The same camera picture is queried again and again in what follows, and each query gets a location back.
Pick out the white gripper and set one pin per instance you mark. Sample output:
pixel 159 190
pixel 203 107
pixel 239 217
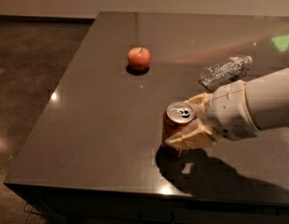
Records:
pixel 228 109

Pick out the red coke can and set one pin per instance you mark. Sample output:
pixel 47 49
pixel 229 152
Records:
pixel 175 118

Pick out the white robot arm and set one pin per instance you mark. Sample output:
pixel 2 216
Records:
pixel 268 101

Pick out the clear plastic water bottle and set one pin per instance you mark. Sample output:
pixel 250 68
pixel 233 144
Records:
pixel 232 67

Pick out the red apple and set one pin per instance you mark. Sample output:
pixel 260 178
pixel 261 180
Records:
pixel 139 58

